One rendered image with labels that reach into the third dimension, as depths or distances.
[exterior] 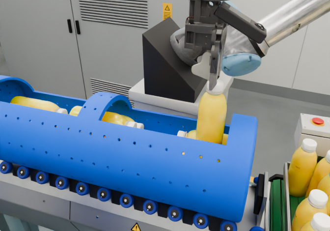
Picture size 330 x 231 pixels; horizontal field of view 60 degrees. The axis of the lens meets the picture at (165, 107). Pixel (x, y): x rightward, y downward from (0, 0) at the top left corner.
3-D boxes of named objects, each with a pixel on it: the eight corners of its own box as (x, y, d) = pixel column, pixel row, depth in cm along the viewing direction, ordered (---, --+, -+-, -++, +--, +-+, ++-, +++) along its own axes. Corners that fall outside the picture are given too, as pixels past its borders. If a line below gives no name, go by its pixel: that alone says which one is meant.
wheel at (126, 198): (125, 188, 86) (123, 189, 85) (137, 197, 85) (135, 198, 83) (118, 201, 87) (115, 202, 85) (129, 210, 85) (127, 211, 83)
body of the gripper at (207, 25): (191, 41, 69) (194, -13, 63) (228, 44, 66) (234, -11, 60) (183, 51, 63) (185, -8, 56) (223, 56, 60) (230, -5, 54)
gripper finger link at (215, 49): (210, 69, 66) (215, 30, 62) (218, 70, 65) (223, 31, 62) (207, 74, 61) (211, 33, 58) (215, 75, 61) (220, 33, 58)
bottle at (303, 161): (290, 179, 101) (303, 136, 91) (309, 190, 96) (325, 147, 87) (279, 188, 97) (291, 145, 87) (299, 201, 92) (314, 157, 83)
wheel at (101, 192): (103, 183, 89) (100, 183, 87) (115, 191, 87) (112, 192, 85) (96, 195, 89) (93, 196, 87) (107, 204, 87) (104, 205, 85)
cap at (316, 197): (323, 195, 71) (325, 190, 70) (327, 208, 67) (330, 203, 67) (307, 192, 71) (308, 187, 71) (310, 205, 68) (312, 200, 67)
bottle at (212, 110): (225, 151, 77) (235, 88, 69) (210, 163, 73) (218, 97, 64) (205, 141, 82) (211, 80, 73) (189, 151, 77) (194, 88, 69)
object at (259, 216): (252, 199, 89) (259, 169, 83) (261, 201, 89) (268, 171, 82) (250, 226, 81) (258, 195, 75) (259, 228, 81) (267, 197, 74)
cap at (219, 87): (226, 89, 69) (227, 82, 68) (216, 94, 66) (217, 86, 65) (212, 84, 71) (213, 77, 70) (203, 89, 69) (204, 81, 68)
